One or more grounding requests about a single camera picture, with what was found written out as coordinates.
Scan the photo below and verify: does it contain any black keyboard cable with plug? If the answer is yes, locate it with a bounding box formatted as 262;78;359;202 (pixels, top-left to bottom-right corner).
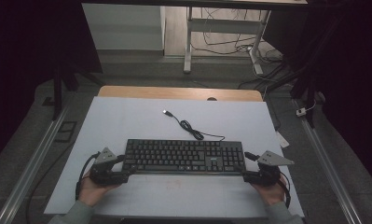
162;109;227;142

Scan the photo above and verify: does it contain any person's right hand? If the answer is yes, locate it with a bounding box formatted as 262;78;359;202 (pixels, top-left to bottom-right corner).
251;173;289;207

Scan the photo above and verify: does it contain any black metal stand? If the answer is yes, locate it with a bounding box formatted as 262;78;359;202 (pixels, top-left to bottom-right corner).
42;60;107;121
267;59;323;129

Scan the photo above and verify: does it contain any white cabinet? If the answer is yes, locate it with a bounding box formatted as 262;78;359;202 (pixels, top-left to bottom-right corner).
81;3;166;51

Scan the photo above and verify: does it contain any white table mat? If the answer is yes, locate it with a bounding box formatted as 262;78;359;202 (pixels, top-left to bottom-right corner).
43;95;306;218

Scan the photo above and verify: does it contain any white paper tag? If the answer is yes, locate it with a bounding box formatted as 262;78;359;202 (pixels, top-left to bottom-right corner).
274;131;291;149

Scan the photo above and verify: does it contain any small white box with cable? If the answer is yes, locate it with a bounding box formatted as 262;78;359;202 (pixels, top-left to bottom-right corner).
296;101;318;118

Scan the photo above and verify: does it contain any person's left hand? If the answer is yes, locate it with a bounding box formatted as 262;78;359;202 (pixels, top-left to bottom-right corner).
77;172;120;208

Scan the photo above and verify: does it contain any black keyboard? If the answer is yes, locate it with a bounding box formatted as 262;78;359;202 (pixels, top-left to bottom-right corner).
121;138;247;175

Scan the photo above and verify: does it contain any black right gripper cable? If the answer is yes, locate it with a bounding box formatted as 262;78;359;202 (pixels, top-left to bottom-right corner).
279;172;293;209

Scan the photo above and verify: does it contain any white desk frame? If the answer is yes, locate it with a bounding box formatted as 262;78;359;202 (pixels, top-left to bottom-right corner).
80;0;309;76

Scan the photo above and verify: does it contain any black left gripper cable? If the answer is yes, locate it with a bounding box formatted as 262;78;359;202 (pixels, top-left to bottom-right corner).
75;151;102;202

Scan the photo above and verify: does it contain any tangle of floor cables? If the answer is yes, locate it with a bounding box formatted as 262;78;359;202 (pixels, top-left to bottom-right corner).
191;7;295;91

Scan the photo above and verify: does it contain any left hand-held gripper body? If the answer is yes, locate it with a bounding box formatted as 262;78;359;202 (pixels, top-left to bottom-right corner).
89;147;131;187

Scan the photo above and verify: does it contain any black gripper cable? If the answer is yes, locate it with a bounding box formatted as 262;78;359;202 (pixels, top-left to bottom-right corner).
279;172;293;209
75;151;102;202

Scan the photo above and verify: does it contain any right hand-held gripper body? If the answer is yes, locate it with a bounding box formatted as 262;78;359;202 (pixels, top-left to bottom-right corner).
242;149;296;188

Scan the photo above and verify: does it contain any aluminium rail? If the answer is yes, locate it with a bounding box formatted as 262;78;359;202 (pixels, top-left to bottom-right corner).
293;98;365;224
0;102;72;224

